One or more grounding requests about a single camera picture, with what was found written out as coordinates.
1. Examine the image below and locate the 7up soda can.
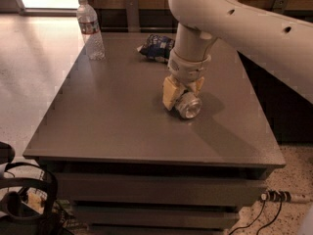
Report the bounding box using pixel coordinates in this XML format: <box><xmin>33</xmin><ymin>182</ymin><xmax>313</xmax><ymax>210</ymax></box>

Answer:
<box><xmin>175</xmin><ymin>92</ymin><xmax>202</xmax><ymax>119</ymax></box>

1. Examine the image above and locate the black cable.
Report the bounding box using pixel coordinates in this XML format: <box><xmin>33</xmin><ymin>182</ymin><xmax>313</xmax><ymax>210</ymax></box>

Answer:
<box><xmin>255</xmin><ymin>199</ymin><xmax>284</xmax><ymax>235</ymax></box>
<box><xmin>228</xmin><ymin>199</ymin><xmax>267</xmax><ymax>235</ymax></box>

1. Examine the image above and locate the white power strip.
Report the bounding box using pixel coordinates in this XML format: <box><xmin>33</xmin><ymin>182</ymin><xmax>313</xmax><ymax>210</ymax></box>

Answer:
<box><xmin>259</xmin><ymin>190</ymin><xmax>311</xmax><ymax>204</ymax></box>

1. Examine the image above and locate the grey metal bracket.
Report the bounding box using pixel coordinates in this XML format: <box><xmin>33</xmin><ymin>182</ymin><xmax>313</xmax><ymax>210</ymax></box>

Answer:
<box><xmin>272</xmin><ymin>0</ymin><xmax>290</xmax><ymax>14</ymax></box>
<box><xmin>125</xmin><ymin>0</ymin><xmax>140</xmax><ymax>32</ymax></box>

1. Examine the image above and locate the blue chip bag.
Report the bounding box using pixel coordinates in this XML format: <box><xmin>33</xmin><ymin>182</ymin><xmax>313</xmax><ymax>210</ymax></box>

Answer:
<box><xmin>137</xmin><ymin>34</ymin><xmax>175</xmax><ymax>63</ymax></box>

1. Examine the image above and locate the left grey metal bracket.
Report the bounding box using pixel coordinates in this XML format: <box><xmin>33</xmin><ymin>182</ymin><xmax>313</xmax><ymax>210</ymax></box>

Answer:
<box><xmin>125</xmin><ymin>0</ymin><xmax>140</xmax><ymax>32</ymax></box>

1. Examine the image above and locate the clear plastic water bottle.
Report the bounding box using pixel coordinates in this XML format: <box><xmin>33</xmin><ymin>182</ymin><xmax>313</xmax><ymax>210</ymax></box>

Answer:
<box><xmin>76</xmin><ymin>0</ymin><xmax>106</xmax><ymax>60</ymax></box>

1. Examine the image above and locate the grey table with drawers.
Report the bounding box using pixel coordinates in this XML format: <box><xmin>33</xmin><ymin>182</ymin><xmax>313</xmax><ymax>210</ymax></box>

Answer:
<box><xmin>25</xmin><ymin>33</ymin><xmax>285</xmax><ymax>235</ymax></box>

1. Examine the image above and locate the right grey metal bracket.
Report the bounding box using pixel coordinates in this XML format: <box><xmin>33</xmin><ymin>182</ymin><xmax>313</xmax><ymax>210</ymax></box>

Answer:
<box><xmin>272</xmin><ymin>0</ymin><xmax>290</xmax><ymax>14</ymax></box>

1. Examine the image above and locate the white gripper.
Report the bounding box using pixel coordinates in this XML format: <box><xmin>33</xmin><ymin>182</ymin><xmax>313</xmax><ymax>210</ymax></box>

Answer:
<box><xmin>162</xmin><ymin>50</ymin><xmax>211</xmax><ymax>111</ymax></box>

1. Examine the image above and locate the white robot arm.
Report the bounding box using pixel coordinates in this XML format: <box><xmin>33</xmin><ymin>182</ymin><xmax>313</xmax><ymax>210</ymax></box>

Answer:
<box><xmin>168</xmin><ymin>0</ymin><xmax>313</xmax><ymax>102</ymax></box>

